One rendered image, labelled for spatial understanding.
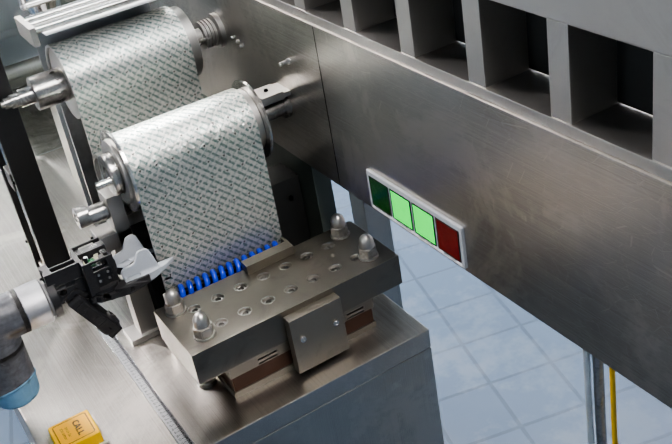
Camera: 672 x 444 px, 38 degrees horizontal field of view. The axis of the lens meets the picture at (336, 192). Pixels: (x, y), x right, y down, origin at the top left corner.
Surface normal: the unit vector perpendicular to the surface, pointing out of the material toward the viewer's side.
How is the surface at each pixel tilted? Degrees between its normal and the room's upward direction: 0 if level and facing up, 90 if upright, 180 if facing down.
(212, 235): 90
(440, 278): 0
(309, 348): 90
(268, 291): 0
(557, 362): 0
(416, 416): 90
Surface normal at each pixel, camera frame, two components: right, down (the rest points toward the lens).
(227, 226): 0.52, 0.36
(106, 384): -0.15, -0.86
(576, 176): -0.84, 0.37
